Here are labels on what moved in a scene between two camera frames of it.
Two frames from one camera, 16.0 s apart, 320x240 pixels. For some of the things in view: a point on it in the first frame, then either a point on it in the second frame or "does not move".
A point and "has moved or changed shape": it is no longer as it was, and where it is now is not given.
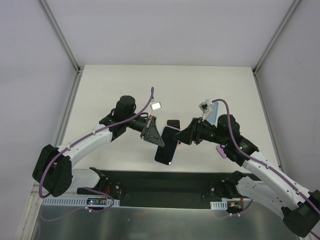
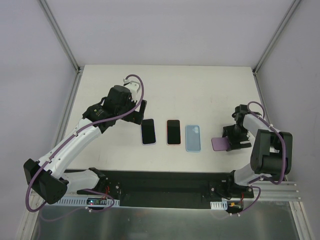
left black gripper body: [147, 127] → [136, 116]
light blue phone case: [213, 118] has moved or changed shape
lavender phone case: [165, 154] has moved or changed shape
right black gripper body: [196, 131] → [233, 137]
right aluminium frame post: [277, 33] does not move
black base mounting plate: [168, 189] does not move
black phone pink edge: [165, 154] has moved or changed shape
